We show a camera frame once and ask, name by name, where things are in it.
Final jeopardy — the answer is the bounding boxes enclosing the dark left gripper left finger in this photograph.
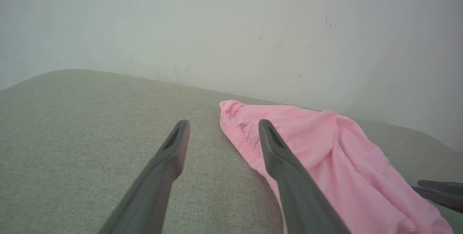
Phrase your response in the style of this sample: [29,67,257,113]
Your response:
[98,119,191,234]

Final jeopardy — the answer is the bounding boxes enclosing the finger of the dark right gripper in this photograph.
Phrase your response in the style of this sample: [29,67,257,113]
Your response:
[418,179,463,195]
[412,186,463,213]

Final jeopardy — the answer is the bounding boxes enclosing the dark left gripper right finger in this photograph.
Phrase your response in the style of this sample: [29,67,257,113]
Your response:
[258,119,351,234]

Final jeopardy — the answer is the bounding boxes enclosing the pink cloth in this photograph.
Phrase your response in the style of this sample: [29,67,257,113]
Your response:
[219,99,454,234]

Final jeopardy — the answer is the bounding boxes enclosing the grey fabric sofa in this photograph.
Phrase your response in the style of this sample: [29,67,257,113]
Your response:
[0,69,463,234]

